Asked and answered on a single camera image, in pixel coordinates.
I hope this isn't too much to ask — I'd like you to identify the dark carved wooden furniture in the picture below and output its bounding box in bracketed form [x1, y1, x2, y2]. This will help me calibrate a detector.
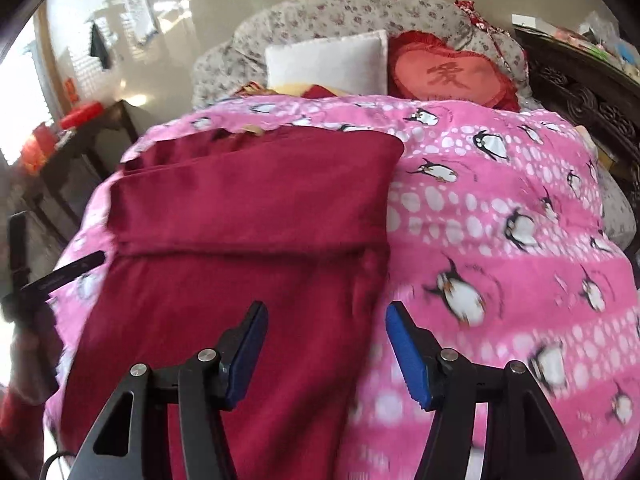
[512, 25, 640, 183]

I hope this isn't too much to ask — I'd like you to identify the red heart-shaped pillow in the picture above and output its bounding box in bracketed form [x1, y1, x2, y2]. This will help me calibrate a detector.
[387, 31, 523, 112]

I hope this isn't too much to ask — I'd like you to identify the pile of colourful packets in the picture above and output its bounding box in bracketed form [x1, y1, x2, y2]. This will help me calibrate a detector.
[514, 9, 640, 78]

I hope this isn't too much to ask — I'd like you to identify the white wall paper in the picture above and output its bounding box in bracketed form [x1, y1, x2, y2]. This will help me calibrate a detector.
[121, 0, 158, 45]

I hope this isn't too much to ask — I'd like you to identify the floral bed headboard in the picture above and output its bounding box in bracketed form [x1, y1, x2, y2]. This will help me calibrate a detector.
[191, 0, 532, 109]

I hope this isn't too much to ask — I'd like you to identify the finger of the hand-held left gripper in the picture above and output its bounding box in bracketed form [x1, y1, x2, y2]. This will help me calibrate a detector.
[20, 252, 106, 293]

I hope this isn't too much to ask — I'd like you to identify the dark wooden table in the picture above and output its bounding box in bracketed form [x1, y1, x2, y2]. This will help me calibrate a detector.
[20, 100, 147, 243]

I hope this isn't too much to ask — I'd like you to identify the yellow cloth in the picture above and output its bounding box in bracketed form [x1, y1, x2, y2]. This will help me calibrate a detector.
[272, 82, 351, 97]

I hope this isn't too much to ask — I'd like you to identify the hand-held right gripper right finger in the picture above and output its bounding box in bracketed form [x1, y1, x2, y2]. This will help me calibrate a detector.
[385, 301, 586, 480]

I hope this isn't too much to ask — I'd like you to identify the red box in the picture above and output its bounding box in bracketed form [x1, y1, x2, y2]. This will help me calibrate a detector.
[19, 124, 57, 173]
[59, 101, 107, 132]

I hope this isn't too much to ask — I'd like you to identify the black cable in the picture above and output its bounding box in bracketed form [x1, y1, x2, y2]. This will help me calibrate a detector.
[41, 451, 77, 480]

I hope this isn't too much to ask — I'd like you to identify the white pillow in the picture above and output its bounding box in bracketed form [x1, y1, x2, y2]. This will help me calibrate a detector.
[264, 30, 390, 96]

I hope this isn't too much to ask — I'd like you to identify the person's left forearm red sleeve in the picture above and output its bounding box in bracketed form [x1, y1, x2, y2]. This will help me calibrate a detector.
[0, 332, 51, 480]

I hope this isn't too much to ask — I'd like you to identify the red patterned cloth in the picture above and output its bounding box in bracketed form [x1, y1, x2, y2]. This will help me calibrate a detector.
[454, 0, 512, 37]

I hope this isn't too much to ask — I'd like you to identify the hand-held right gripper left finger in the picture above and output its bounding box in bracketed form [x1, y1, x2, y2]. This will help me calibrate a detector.
[70, 301, 269, 480]

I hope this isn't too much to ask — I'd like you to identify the pink penguin print blanket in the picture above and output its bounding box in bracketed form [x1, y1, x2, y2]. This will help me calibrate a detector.
[42, 94, 640, 480]

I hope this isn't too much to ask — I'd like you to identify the dark red garment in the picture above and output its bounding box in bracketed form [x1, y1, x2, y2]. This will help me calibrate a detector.
[45, 125, 405, 480]

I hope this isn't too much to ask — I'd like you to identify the dark hanging garment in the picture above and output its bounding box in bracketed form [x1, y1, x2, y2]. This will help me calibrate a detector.
[88, 21, 114, 72]

